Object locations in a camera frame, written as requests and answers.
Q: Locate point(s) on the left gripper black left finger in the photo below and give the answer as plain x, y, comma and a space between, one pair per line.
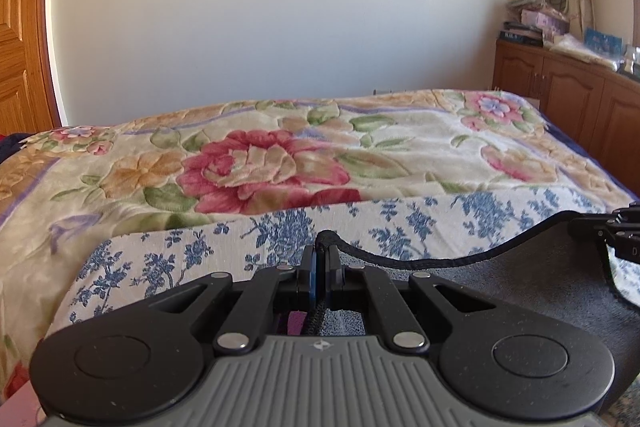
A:
228, 316

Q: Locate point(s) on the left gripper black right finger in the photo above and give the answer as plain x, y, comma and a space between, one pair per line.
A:
366, 300

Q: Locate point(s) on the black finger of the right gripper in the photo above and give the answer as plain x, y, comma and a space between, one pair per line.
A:
619, 230

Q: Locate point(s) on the purple and grey towel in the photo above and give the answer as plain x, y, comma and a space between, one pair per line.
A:
562, 339

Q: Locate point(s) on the blue floral white sheet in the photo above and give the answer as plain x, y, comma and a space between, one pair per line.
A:
128, 268

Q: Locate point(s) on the wooden cabinet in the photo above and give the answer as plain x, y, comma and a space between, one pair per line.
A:
596, 108

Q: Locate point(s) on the blue picture card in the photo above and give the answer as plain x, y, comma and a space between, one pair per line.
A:
602, 43

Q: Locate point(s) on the floral plush blanket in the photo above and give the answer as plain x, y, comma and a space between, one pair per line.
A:
66, 191

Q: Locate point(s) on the clutter pile on cabinet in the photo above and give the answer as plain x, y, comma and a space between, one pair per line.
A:
550, 17

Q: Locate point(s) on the pink tissue pack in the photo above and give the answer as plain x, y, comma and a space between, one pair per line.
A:
22, 410

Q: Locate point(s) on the wooden door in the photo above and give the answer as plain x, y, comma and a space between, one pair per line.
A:
27, 94

